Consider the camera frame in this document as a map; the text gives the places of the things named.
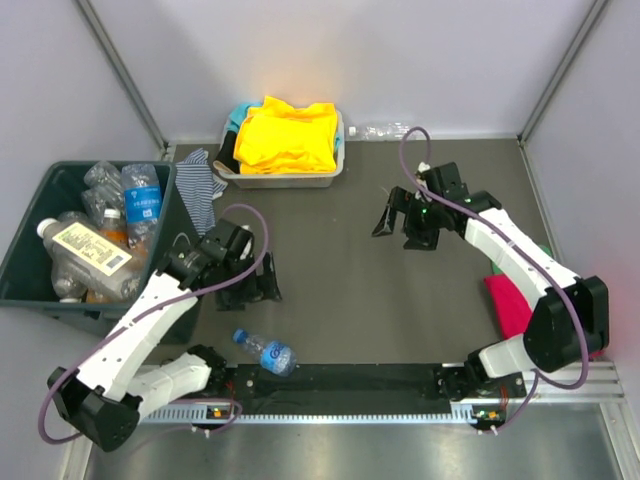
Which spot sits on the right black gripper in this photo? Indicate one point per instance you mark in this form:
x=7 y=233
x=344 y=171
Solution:
x=400 y=200

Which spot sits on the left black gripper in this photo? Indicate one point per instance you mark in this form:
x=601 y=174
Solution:
x=229 y=300

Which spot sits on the blue label bottle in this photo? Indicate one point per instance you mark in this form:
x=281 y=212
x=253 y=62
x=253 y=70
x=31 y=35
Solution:
x=272 y=355

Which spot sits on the blue cap bottle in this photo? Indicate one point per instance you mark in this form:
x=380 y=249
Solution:
x=143 y=203

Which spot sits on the small orange bottle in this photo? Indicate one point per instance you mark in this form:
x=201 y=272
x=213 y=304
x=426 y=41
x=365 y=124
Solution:
x=114 y=227

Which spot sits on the large clear bottle with label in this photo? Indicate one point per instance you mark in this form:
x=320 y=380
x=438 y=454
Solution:
x=92 y=259

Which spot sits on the clear ribbed bottle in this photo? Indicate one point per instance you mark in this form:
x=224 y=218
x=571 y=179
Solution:
x=66 y=288

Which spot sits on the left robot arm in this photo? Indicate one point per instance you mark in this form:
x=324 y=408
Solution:
x=103 y=395

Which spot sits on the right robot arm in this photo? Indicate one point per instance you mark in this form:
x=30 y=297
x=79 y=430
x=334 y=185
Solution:
x=490 y=230

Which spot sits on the white plastic basket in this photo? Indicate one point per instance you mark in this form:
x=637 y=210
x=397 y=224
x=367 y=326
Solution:
x=292 y=181

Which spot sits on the green cloth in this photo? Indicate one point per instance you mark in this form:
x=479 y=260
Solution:
x=497 y=271

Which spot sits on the blue striped cloth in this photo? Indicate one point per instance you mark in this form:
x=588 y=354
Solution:
x=199 y=187

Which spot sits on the yellow cloth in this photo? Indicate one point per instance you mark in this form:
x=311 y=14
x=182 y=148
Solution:
x=276 y=138

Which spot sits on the magenta cloth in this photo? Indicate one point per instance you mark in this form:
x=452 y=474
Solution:
x=510 y=307

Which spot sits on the teal cloth in basket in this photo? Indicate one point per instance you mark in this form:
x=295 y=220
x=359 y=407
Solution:
x=238 y=115

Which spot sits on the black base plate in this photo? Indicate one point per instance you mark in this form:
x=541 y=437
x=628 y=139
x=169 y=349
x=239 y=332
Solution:
x=431 y=381

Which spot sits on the grey cable duct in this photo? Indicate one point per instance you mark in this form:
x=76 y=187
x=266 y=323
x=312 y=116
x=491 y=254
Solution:
x=220 y=413

